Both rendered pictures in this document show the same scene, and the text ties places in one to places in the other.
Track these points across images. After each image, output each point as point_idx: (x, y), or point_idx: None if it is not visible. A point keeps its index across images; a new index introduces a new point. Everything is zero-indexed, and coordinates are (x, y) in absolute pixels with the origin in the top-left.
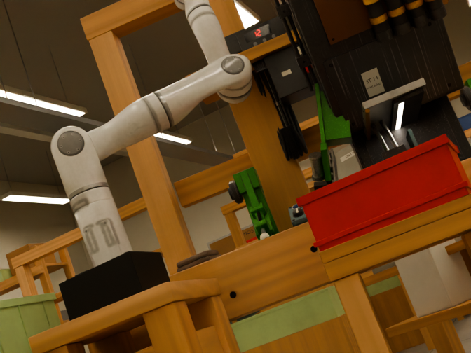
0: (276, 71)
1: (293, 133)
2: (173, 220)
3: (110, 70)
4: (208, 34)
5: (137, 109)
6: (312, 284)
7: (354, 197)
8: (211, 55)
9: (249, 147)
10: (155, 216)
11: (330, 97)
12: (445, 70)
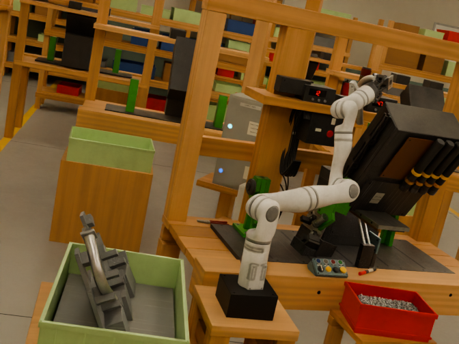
0: (313, 125)
1: (298, 166)
2: (192, 170)
3: (210, 43)
4: (345, 154)
5: (304, 201)
6: (307, 308)
7: (385, 318)
8: (337, 165)
9: (263, 150)
10: (183, 161)
11: None
12: (407, 208)
